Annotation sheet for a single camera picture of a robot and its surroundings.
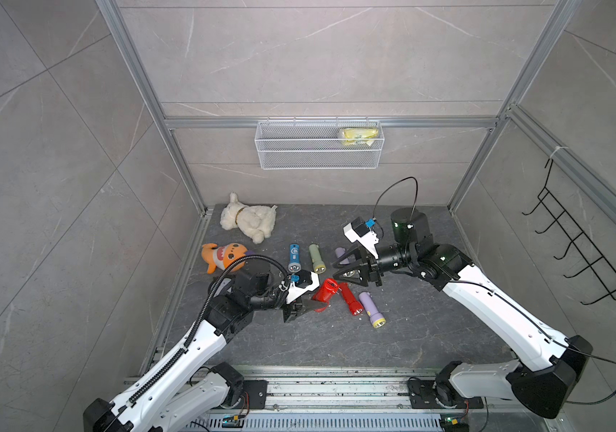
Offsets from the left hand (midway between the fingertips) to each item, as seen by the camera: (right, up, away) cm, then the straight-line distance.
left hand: (322, 291), depth 66 cm
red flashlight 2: (+12, -10, +22) cm, 27 cm away
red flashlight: (+1, +1, -5) cm, 5 cm away
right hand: (+3, +6, -5) cm, 8 cm away
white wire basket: (0, +48, +35) cm, 59 cm away
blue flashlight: (-9, +2, +32) cm, 34 cm away
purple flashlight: (+18, -13, +19) cm, 30 cm away
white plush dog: (-24, +18, +35) cm, 47 cm away
